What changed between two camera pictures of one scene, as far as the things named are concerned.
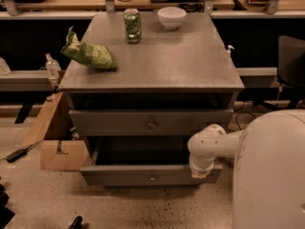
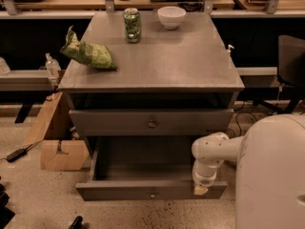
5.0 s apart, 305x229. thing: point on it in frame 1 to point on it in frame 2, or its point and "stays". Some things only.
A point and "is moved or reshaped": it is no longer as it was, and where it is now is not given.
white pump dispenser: (229, 49) stays
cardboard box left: (57, 133) stays
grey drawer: (142, 161) is moved or reshaped
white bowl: (172, 17) stays
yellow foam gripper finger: (198, 176) to (200, 190)
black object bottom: (76, 223) stays
